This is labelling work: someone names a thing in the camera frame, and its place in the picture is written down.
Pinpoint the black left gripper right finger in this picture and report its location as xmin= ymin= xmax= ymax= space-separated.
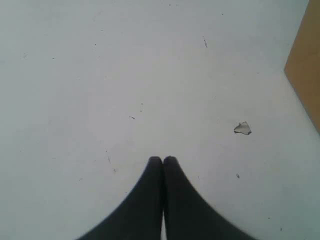
xmin=163 ymin=156 xmax=253 ymax=240

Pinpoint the brown paper bag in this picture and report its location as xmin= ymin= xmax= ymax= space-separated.
xmin=284 ymin=0 xmax=320 ymax=131

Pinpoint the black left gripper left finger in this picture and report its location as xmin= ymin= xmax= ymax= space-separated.
xmin=80 ymin=156 xmax=164 ymax=240

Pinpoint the clear plastic scrap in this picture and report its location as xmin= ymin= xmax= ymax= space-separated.
xmin=233 ymin=121 xmax=252 ymax=136

